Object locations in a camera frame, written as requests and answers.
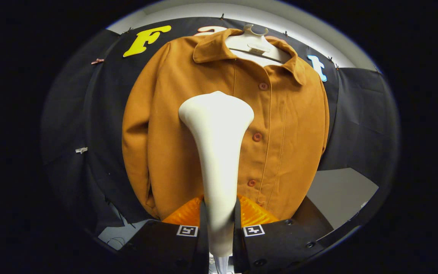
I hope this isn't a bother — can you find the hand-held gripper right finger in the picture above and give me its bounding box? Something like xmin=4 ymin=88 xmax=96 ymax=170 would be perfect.
xmin=233 ymin=195 xmax=326 ymax=274

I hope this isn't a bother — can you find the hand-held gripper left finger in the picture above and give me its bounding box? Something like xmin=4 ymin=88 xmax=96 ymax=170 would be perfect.
xmin=128 ymin=196 xmax=209 ymax=274

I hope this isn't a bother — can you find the white garment steamer hose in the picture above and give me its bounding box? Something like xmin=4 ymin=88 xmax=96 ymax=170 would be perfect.
xmin=213 ymin=255 xmax=230 ymax=274

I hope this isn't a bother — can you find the brown button shirt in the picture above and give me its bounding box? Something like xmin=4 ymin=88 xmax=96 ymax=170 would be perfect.
xmin=122 ymin=29 xmax=330 ymax=221

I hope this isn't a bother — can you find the white clothes hanger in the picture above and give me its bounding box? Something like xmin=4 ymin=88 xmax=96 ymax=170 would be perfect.
xmin=225 ymin=24 xmax=292 ymax=63

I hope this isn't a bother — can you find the grey cabinet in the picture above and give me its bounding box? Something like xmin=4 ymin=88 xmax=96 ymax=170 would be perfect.
xmin=306 ymin=167 xmax=379 ymax=229

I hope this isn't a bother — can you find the black backdrop cloth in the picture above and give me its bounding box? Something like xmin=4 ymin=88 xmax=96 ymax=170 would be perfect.
xmin=40 ymin=17 xmax=400 ymax=238

